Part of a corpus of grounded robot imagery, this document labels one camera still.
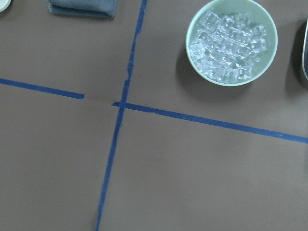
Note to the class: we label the grey folded cloth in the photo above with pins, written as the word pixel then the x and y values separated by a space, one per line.
pixel 92 8

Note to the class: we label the cream bear tray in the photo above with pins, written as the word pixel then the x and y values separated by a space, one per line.
pixel 4 4

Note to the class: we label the green bowl of ice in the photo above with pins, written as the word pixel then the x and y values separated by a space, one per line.
pixel 231 42

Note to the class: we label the steel ice scoop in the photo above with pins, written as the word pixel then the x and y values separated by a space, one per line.
pixel 304 63

